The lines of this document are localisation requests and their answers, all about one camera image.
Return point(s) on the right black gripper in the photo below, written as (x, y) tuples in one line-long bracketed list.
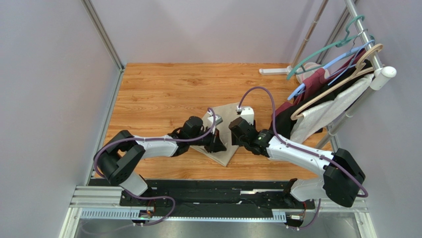
[(237, 132)]

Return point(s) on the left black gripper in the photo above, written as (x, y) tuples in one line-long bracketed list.
[(215, 145)]

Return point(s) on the beige linen napkin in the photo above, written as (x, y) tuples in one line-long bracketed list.
[(228, 113)]

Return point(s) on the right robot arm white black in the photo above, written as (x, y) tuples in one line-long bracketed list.
[(339, 177)]

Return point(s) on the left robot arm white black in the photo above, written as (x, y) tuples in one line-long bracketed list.
[(117, 160)]

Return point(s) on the black garment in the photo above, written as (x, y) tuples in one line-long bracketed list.
[(284, 124)]

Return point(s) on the white towel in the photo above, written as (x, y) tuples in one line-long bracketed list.
[(319, 116)]

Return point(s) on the maroon garment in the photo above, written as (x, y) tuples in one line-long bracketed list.
[(318, 80)]

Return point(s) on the pink white garment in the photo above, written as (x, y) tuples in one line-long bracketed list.
[(306, 70)]

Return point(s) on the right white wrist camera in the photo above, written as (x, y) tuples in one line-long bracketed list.
[(247, 113)]

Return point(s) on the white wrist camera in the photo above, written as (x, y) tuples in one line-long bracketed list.
[(247, 113), (211, 121)]

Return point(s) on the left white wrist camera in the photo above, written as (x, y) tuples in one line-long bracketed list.
[(211, 121)]

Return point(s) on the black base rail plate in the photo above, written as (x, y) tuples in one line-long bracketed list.
[(218, 198)]

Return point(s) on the aluminium frame rail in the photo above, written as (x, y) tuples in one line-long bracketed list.
[(98, 200)]

